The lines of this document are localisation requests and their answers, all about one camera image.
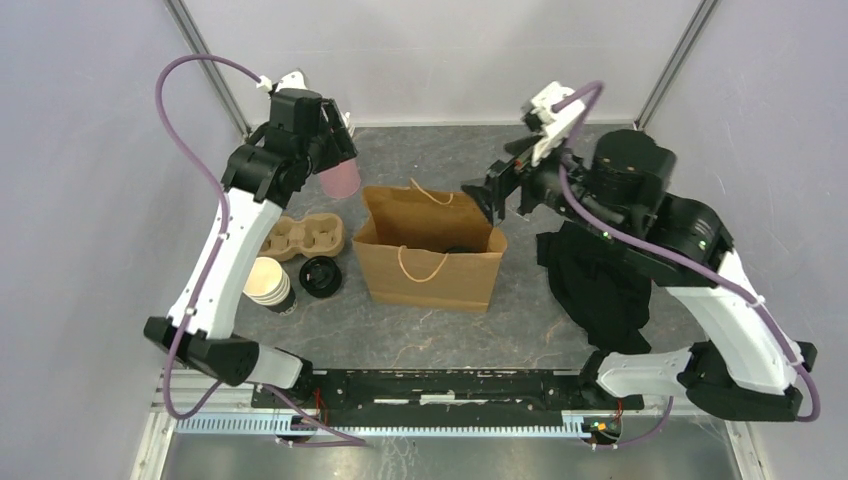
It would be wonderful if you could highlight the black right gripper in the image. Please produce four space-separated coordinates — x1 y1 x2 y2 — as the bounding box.
461 119 628 243

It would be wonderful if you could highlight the brown paper bag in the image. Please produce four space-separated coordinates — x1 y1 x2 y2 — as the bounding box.
352 180 508 313

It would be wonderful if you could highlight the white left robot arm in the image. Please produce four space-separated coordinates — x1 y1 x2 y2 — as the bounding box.
143 88 357 408

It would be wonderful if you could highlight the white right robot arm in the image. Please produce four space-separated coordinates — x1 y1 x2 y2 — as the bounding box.
461 129 821 422

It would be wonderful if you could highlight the pink straw holder cup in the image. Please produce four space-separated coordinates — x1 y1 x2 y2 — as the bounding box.
318 159 361 199

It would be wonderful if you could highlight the brown cardboard cup carrier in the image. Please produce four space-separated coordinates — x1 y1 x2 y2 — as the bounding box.
258 213 345 262

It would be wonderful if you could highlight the black cloth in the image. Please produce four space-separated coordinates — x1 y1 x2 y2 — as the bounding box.
536 221 652 355

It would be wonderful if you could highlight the stack of black lids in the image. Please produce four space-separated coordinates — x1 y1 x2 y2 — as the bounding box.
299 256 343 299

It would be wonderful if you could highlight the stack of paper cups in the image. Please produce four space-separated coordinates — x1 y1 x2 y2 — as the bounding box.
243 257 297 315

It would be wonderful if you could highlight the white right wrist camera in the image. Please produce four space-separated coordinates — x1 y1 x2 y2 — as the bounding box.
521 81 587 167

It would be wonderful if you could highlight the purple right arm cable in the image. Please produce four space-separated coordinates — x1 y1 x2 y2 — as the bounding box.
553 81 823 448

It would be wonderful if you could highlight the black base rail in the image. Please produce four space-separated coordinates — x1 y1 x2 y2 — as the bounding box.
287 369 644 428

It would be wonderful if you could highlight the aluminium slotted cable duct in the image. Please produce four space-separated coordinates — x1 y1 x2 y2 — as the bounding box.
171 369 644 440

